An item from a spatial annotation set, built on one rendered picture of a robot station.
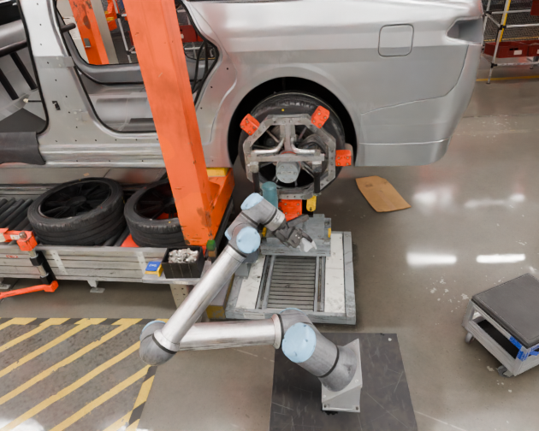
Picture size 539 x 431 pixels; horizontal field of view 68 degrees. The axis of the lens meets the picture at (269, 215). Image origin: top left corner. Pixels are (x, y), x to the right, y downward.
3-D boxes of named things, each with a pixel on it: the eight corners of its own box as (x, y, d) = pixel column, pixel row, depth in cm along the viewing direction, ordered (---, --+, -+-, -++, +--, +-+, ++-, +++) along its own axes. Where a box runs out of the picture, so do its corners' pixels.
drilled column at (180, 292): (202, 316, 256) (189, 268, 232) (198, 328, 248) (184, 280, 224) (187, 315, 258) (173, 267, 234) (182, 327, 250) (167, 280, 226)
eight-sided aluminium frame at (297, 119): (334, 194, 255) (336, 112, 224) (334, 200, 249) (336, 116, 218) (251, 194, 263) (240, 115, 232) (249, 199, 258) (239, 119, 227)
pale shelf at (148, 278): (223, 264, 232) (222, 261, 230) (216, 286, 218) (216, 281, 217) (153, 262, 239) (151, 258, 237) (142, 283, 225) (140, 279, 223)
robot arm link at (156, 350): (130, 369, 145) (245, 222, 145) (133, 352, 157) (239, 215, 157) (156, 384, 148) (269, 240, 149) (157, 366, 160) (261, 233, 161)
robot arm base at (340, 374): (362, 374, 158) (345, 363, 155) (328, 401, 164) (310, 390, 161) (351, 340, 176) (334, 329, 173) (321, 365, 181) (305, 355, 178)
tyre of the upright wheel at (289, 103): (233, 97, 252) (255, 185, 289) (226, 110, 233) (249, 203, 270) (340, 81, 239) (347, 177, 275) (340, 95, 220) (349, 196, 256)
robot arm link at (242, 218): (225, 239, 158) (245, 213, 158) (221, 232, 168) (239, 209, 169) (243, 251, 160) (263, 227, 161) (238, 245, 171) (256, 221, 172)
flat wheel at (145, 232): (220, 195, 324) (215, 169, 310) (226, 245, 270) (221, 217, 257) (137, 208, 318) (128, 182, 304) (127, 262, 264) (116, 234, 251)
